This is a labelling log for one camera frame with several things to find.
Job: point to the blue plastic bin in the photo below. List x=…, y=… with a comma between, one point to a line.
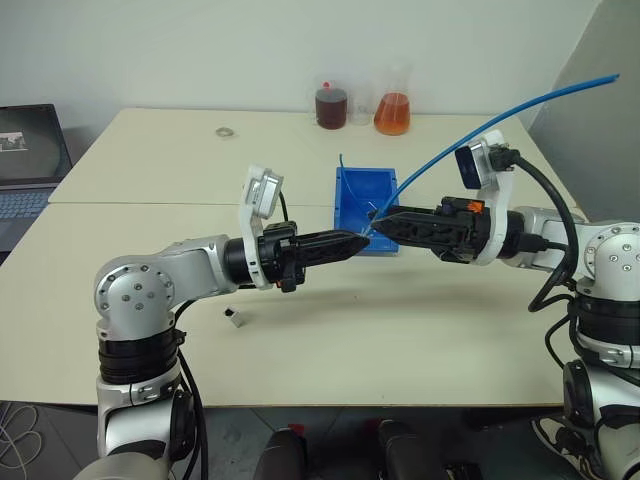
x=365, y=185

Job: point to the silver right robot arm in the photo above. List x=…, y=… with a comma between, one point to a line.
x=612, y=255

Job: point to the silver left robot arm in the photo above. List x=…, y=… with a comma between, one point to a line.
x=135, y=295

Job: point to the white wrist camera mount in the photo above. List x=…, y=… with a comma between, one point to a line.
x=250, y=227
x=495, y=220

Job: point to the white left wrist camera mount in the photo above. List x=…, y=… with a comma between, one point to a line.
x=250, y=227

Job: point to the dark laptop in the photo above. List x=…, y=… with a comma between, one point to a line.
x=30, y=150

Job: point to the small grey connector block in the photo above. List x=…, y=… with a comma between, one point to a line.
x=236, y=318

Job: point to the white black sneaker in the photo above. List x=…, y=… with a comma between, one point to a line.
x=550, y=432

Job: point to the white coupler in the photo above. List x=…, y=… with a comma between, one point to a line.
x=364, y=231

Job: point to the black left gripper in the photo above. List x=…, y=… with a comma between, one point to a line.
x=274, y=252

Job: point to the jar with dark brown liquid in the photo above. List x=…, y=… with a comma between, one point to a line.
x=331, y=110

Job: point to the empty clear glass beaker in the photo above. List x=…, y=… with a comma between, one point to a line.
x=361, y=112

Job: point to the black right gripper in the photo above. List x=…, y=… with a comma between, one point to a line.
x=462, y=232

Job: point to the dark rounded shape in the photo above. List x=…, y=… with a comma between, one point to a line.
x=405, y=450
x=280, y=455

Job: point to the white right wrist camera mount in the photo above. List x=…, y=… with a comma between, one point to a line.
x=495, y=220

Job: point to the flask with orange liquid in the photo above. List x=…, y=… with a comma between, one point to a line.
x=393, y=117

